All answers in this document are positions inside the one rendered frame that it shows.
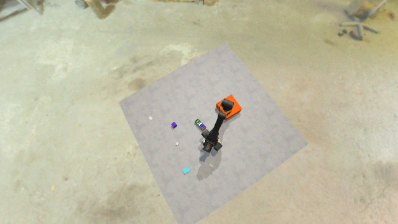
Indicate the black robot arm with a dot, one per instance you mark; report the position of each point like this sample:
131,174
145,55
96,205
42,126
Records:
212,137

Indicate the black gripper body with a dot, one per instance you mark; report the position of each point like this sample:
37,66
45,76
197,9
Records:
218,146

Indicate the small cyan flat bar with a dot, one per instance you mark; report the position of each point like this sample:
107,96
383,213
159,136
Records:
186,170

